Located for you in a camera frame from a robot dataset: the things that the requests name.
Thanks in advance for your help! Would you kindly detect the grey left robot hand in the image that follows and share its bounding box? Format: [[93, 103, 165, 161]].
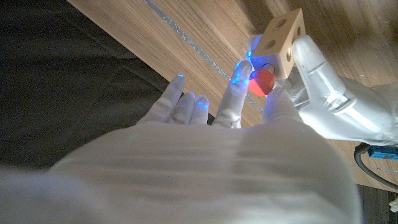
[[245, 34, 398, 147]]

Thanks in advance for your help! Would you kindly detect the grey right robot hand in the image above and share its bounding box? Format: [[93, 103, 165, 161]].
[[0, 59, 363, 224]]

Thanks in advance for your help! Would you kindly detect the red-headed wooden screw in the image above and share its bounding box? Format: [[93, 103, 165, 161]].
[[248, 63, 277, 97]]

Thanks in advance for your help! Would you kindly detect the small wooden block with holes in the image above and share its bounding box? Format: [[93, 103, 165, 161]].
[[250, 7, 307, 80]]

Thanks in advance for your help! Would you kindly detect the black backdrop curtain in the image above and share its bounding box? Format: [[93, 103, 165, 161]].
[[0, 0, 215, 170]]

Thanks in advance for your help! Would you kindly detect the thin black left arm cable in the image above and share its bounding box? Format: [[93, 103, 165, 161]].
[[353, 142, 398, 192]]

